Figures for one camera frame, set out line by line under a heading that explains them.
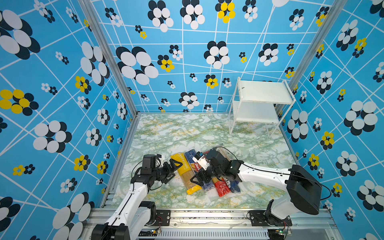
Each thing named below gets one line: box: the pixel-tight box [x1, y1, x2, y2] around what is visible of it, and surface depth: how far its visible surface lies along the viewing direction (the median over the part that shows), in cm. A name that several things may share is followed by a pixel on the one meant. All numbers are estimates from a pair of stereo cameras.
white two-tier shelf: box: [229, 76, 297, 139], surface depth 93 cm
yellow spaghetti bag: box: [171, 152, 202, 195], surface depth 88 cm
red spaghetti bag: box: [211, 175, 231, 198], surface depth 82 cm
